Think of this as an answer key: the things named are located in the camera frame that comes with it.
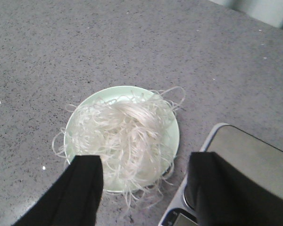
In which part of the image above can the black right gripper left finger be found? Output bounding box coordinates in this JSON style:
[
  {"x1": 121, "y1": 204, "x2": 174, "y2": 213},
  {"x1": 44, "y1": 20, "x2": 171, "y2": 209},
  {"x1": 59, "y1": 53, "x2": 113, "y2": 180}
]
[{"x1": 15, "y1": 155, "x2": 104, "y2": 226}]

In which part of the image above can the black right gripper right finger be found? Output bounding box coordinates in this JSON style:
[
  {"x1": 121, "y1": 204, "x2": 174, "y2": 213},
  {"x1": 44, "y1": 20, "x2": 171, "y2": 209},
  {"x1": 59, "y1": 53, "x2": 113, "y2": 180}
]
[{"x1": 187, "y1": 152, "x2": 283, "y2": 226}]

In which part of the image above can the white vermicelli noodle bundle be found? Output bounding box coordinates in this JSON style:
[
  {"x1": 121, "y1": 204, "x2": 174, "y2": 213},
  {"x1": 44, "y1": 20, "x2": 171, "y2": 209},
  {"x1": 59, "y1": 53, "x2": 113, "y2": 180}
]
[{"x1": 52, "y1": 86, "x2": 186, "y2": 210}]

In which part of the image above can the silver black kitchen scale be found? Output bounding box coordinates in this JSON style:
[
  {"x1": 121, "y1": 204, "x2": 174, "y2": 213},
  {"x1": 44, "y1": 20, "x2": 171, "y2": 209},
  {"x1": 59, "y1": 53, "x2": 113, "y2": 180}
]
[{"x1": 159, "y1": 123, "x2": 283, "y2": 226}]

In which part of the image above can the light green round plate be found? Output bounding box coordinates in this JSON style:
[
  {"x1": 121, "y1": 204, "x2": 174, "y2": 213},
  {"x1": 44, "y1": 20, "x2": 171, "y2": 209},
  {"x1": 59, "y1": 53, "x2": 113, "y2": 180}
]
[{"x1": 63, "y1": 86, "x2": 180, "y2": 194}]

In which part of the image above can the white pleated curtain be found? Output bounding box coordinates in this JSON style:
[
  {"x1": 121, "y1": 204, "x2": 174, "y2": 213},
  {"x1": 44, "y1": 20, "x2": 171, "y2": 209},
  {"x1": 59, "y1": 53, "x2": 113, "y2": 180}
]
[{"x1": 213, "y1": 0, "x2": 283, "y2": 30}]

